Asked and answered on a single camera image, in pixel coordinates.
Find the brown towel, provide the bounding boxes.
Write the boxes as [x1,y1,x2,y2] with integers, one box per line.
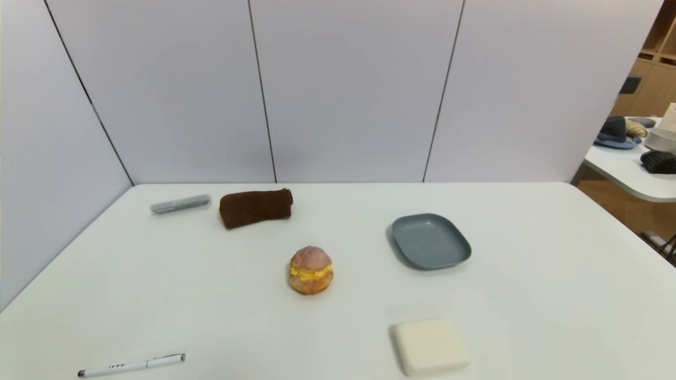
[219,188,294,230]

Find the blue-grey square dish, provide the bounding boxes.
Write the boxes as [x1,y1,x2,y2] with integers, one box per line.
[391,213,472,271]

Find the cream puff bun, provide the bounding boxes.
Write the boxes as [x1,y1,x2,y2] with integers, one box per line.
[288,245,334,296]

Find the grey plastic pen case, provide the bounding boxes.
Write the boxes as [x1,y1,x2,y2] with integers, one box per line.
[150,194,212,214]

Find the white square soap block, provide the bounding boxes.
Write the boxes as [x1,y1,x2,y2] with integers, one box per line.
[392,318,471,377]

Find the white pen black tip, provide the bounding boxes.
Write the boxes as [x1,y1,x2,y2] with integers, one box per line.
[78,353,186,378]

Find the dark grey blue-brim hat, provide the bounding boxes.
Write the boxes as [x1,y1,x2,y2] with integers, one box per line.
[595,116,642,149]

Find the white side table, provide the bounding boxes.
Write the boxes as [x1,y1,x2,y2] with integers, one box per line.
[584,117,676,203]

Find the black knit cap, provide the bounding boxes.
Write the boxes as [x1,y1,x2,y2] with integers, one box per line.
[641,150,676,174]

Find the metal chair base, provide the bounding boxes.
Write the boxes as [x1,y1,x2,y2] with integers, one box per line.
[641,230,676,264]

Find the wooden shelf unit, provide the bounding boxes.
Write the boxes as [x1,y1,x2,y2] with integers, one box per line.
[611,0,676,118]

